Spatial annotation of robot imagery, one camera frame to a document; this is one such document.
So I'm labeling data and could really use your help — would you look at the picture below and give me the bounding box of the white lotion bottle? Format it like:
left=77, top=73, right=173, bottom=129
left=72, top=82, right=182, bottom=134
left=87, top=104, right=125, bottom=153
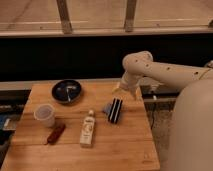
left=80, top=110, right=95, bottom=147

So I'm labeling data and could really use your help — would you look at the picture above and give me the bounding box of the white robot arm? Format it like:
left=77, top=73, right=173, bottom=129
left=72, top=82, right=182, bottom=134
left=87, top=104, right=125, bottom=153
left=116, top=51, right=213, bottom=171

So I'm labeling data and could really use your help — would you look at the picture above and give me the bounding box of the dark round plate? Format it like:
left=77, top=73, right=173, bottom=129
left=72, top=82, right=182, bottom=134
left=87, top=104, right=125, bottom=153
left=51, top=79, right=82, bottom=104

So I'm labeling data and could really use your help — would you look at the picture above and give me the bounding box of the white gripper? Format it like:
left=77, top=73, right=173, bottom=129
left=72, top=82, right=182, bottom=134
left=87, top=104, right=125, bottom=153
left=112, top=71, right=141, bottom=100

